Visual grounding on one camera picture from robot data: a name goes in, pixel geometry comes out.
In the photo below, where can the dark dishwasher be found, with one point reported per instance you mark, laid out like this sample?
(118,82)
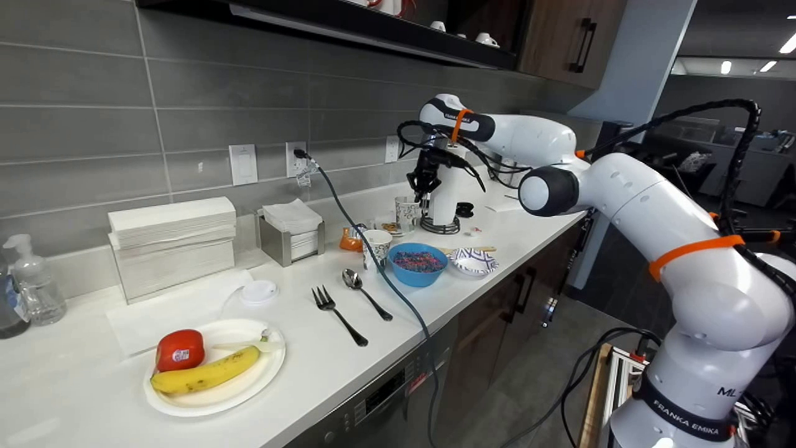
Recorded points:
(364,413)

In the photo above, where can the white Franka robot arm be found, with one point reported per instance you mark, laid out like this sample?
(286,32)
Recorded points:
(706,307)

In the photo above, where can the wooden cabinet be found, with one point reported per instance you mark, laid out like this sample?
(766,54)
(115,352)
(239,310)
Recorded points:
(548,40)
(488,332)

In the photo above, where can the small white wall outlet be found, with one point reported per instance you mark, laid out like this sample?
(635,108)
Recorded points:
(391,150)

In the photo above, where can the white mug with red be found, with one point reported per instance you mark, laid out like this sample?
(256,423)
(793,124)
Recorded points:
(388,6)

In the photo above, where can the metal spoon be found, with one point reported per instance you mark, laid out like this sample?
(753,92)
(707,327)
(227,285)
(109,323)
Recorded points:
(351,278)

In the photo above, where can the metal napkin holder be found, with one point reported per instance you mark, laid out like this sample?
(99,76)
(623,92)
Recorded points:
(289,237)

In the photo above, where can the wooden post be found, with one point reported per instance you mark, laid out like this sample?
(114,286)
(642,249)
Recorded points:
(594,405)

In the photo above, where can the white outlet with plug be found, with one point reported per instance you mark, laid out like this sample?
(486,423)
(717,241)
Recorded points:
(293,165)

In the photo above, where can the small orange item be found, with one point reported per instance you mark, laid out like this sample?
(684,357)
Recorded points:
(350,241)

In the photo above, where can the white cup on shelf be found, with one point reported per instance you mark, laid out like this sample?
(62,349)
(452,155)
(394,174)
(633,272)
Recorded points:
(440,25)
(486,38)

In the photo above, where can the white paper towel stack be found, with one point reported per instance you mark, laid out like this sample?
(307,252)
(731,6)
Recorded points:
(170,245)

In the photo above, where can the red apple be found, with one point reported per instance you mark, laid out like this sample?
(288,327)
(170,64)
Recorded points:
(177,349)

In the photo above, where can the colourful cereal pieces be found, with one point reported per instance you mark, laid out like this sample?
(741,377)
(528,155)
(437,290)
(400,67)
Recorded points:
(416,259)

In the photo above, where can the wooden lower cabinet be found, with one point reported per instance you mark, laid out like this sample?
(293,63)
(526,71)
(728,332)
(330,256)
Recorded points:
(488,332)

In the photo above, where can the blue patterned paper bowl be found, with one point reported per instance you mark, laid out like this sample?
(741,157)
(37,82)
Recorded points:
(472,265)

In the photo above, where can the clear sanitizer pump bottle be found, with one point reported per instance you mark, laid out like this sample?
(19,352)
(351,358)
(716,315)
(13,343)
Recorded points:
(37,286)

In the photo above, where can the white wall switch plate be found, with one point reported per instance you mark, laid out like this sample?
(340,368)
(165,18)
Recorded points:
(243,165)

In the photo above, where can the dark wall shelf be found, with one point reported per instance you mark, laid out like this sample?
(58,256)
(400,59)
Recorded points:
(333,16)

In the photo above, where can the yellow banana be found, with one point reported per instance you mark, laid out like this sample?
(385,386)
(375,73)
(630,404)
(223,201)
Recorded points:
(208,373)

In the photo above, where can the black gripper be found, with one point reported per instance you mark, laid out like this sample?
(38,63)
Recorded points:
(427,170)

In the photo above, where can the wooden upper cabinet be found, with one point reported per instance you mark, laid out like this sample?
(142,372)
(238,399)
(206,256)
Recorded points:
(548,40)

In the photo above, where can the metal fork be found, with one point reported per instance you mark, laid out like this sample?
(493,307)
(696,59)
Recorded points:
(324,300)

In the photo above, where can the white patterned coffee cup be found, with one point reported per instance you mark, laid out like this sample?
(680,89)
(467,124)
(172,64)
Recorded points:
(376,249)

